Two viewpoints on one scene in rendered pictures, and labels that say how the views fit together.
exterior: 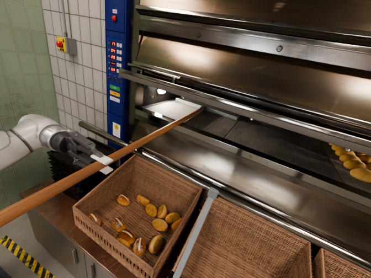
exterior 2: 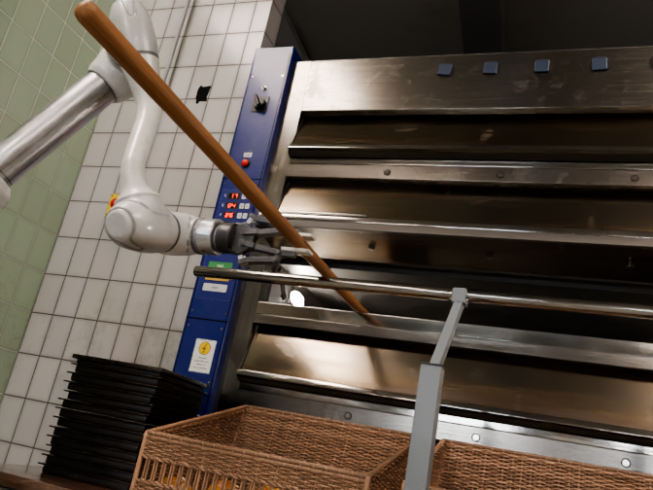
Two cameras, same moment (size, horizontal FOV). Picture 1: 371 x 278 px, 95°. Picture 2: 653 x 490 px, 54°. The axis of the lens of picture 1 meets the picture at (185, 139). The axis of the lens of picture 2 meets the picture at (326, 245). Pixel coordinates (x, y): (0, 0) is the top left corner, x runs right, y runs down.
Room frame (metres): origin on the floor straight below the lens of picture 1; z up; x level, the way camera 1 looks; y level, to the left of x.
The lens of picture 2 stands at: (-0.96, 0.19, 0.75)
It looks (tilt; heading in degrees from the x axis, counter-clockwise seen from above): 18 degrees up; 0
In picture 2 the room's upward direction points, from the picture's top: 11 degrees clockwise
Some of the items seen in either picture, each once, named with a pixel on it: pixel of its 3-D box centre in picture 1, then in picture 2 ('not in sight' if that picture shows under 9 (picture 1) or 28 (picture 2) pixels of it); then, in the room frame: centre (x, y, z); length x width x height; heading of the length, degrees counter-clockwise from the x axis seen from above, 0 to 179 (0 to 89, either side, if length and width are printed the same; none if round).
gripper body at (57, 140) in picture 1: (70, 145); (238, 238); (0.50, 0.40, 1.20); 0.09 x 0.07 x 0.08; 69
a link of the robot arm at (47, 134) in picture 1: (57, 138); (211, 236); (0.53, 0.47, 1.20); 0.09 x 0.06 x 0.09; 159
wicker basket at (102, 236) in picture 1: (141, 205); (289, 464); (0.71, 0.18, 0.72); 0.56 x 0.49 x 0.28; 67
